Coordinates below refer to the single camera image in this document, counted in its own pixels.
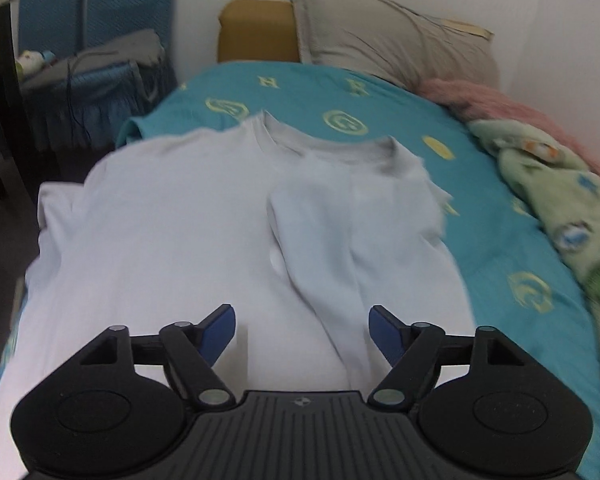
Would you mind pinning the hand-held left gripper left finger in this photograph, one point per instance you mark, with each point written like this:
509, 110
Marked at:
222, 332

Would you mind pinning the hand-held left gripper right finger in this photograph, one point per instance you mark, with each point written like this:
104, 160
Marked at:
384, 334

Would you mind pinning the white t-shirt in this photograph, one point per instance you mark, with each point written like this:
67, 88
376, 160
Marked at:
170, 240

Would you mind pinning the teal printed bed sheet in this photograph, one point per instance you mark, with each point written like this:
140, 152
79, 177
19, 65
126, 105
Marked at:
480, 220

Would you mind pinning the green printed fleece blanket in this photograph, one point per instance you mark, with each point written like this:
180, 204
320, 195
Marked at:
555, 190

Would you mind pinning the pink fluffy blanket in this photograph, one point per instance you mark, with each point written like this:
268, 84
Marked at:
495, 105

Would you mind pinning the grey pillow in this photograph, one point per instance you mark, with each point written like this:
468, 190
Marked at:
380, 35

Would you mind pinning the grey cloth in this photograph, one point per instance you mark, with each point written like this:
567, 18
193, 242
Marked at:
115, 50

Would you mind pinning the mustard yellow cushion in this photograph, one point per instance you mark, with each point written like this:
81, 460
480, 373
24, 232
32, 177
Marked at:
255, 30

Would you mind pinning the plush toy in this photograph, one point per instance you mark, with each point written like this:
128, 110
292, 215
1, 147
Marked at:
32, 61

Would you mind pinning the white and black desk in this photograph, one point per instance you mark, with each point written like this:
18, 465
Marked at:
5, 70

